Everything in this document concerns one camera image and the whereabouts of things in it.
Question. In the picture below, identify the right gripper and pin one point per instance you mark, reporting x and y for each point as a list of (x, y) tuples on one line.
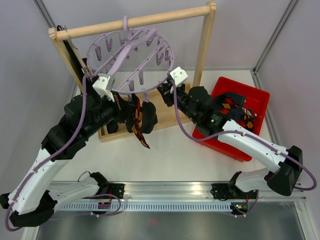
[(165, 91)]

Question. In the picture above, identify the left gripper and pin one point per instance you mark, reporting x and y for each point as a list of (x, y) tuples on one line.
[(120, 105)]

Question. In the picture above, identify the argyle patterned sock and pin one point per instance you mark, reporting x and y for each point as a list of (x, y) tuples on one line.
[(228, 100), (137, 119)]

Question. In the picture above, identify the black sock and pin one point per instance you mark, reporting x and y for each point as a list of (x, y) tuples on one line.
[(149, 117), (130, 125)]

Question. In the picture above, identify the purple round clip hanger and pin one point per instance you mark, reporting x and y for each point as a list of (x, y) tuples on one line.
[(128, 55)]

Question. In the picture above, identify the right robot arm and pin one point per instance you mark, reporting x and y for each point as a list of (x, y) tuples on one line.
[(282, 166)]

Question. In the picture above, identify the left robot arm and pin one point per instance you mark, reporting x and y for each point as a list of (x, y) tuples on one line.
[(32, 203)]

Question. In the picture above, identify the metal clip hanger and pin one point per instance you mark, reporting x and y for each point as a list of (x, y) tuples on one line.
[(87, 71)]

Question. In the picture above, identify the black hanging clothes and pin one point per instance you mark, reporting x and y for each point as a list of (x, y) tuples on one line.
[(76, 59)]

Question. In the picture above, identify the navy sock in bin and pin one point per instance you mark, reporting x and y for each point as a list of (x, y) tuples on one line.
[(243, 116)]

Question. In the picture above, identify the red plastic bin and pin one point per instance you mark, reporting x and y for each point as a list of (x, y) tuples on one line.
[(256, 100)]

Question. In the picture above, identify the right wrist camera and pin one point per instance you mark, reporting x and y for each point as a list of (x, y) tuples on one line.
[(178, 76)]

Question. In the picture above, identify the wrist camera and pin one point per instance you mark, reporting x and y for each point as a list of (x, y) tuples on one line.
[(178, 76), (104, 86)]

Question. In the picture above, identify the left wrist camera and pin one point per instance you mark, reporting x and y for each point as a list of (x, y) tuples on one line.
[(104, 86)]

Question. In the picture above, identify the aluminium mounting rail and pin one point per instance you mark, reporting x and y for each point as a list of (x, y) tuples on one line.
[(151, 191)]

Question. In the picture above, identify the white slotted cable duct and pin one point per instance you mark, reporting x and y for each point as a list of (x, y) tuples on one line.
[(154, 206)]

